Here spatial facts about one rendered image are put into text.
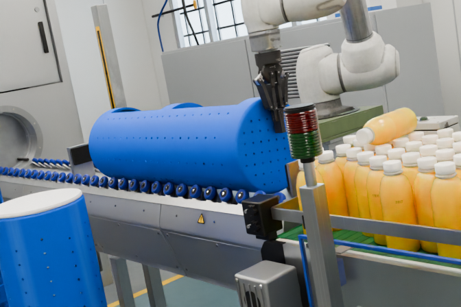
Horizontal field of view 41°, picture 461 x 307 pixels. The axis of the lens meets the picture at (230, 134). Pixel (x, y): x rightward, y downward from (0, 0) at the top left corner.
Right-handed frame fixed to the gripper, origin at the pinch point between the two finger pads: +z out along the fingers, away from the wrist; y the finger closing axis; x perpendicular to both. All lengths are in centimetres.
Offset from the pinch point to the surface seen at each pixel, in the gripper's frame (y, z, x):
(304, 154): -41, -1, -47
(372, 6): 170, -32, 86
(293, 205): -14.7, 20.0, -15.3
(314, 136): -38, -4, -49
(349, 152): -8.8, 6.9, -31.6
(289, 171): -6.8, 13.1, -8.1
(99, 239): -11, 46, 106
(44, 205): -56, 12, 44
